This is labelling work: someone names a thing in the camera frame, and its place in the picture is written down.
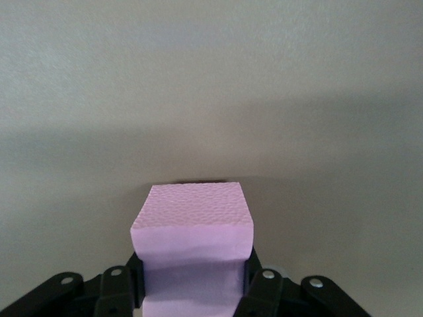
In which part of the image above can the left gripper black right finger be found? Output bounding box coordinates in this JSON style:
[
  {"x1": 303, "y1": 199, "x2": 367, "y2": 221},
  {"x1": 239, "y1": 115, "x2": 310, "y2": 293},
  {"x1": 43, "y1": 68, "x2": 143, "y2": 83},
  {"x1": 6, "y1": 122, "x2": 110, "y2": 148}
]
[{"x1": 233, "y1": 247, "x2": 285, "y2": 317}]

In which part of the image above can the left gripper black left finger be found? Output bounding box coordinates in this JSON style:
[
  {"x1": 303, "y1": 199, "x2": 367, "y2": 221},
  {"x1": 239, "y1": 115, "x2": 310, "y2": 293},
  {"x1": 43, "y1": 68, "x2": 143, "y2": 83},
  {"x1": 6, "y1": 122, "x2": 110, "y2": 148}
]
[{"x1": 94, "y1": 252, "x2": 145, "y2": 317}]

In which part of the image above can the pale lilac pink foam cube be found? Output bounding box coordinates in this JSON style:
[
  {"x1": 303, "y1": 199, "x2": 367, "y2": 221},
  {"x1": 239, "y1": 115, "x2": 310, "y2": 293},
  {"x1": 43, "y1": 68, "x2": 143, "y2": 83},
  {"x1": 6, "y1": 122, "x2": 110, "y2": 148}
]
[{"x1": 130, "y1": 181, "x2": 254, "y2": 317}]

